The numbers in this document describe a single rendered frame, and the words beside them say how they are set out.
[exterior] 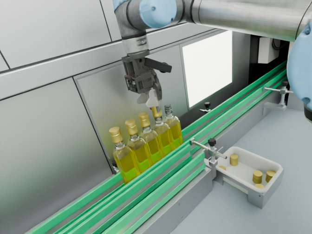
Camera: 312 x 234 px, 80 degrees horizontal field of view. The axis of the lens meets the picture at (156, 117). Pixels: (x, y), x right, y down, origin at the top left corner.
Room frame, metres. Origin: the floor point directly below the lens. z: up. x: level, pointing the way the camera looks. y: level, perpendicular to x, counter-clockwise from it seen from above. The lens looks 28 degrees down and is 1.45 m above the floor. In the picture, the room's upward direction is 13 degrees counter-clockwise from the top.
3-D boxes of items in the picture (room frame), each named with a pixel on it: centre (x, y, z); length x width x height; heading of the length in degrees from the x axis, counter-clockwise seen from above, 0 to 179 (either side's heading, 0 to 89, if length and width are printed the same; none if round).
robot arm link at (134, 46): (0.60, 0.01, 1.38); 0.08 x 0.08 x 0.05
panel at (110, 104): (0.87, -0.15, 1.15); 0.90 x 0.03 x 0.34; 123
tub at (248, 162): (0.55, -0.32, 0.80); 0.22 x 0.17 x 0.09; 33
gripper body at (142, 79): (0.60, 0.02, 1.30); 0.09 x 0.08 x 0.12; 122
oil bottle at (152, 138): (0.58, 0.04, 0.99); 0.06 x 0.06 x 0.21; 34
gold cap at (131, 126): (0.55, 0.09, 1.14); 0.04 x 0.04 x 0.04
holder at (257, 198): (0.57, -0.31, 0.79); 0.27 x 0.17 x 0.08; 33
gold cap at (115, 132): (0.52, 0.14, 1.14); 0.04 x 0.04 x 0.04
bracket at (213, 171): (0.59, -0.16, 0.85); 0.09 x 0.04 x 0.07; 33
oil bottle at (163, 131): (0.61, -0.01, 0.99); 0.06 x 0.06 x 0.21; 32
